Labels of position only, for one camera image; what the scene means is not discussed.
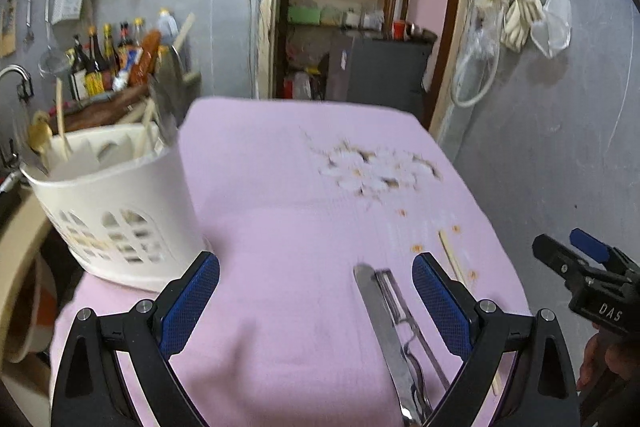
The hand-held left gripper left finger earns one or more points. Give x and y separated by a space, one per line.
187 307

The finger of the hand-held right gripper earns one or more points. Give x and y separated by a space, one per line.
560 257
592 247

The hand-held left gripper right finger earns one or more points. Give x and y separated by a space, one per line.
442 307

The silver metal peeler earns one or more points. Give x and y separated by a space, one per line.
395 302

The silver table knife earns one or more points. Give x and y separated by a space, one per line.
385 332

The white plastic utensil caddy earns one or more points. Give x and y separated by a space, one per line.
115 207

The gold spoon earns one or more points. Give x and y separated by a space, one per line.
37 132

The person's right hand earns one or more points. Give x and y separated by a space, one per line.
592 357

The pink floral tablecloth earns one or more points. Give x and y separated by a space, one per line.
280 207

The beige orange bowl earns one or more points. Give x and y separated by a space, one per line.
35 307

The brown wooden cutting board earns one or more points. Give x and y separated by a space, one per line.
110 107

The white mesh bag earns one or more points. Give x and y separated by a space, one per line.
552 24

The clear plastic bag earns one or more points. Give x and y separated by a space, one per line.
482 37

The blue white packet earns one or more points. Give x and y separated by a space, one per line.
125 72

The grey cabinet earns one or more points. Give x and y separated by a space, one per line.
380 72

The cream rubber gloves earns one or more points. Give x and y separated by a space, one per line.
515 12

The white plastic bag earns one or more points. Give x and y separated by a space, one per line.
301 86

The orange snack packet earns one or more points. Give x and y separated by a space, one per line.
146 57

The steel bowl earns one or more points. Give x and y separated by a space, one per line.
421 32

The row of sauce bottles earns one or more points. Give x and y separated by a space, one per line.
100 57

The red cup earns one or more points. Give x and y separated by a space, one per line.
398 30

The cooking oil jug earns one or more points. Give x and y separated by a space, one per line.
167 27

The hanging metal strainer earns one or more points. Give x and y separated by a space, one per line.
52 59

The chrome faucet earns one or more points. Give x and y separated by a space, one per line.
12 74

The green container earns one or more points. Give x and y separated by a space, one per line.
303 15

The hanging wooden board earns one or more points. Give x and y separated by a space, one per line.
7 27

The wooden door frame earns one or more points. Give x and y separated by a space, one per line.
465 7

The black wall socket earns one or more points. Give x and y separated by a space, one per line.
21 91

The white plastic wall holder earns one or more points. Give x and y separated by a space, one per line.
67 4

